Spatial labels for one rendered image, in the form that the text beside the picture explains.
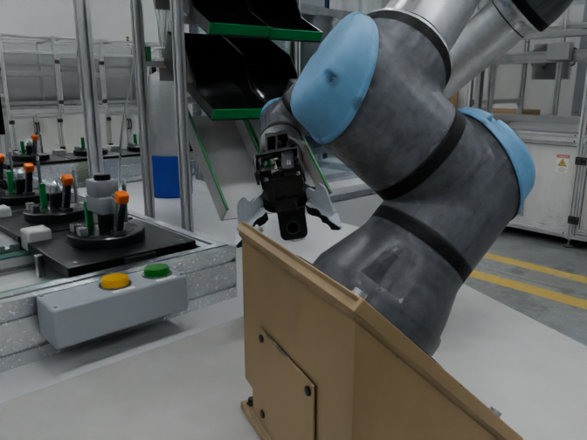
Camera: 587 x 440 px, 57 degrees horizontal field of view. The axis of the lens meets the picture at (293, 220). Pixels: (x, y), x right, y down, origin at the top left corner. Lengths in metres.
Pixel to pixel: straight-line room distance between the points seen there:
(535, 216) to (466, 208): 4.39
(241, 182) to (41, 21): 11.00
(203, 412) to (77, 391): 0.18
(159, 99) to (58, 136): 8.23
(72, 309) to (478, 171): 0.56
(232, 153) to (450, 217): 0.76
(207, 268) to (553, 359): 0.58
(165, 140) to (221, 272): 1.03
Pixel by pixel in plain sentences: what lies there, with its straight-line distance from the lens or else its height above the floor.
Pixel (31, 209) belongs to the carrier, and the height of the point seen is 1.00.
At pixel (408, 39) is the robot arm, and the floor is 1.29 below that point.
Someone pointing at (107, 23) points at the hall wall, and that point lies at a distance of 12.53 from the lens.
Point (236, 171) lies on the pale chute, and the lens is 1.18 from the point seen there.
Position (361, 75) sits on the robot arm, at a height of 1.26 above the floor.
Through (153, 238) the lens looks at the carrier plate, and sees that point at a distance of 1.06.
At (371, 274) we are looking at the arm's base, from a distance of 0.50.
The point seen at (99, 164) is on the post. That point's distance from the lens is 2.22.
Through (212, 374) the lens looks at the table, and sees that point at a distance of 0.79.
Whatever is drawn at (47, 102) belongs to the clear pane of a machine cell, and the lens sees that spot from 10.09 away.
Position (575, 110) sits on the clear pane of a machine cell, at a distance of 4.73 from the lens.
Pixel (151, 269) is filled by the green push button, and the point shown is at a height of 0.97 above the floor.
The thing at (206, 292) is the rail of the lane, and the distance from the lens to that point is 1.01.
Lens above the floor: 1.25
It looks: 14 degrees down
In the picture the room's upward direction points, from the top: straight up
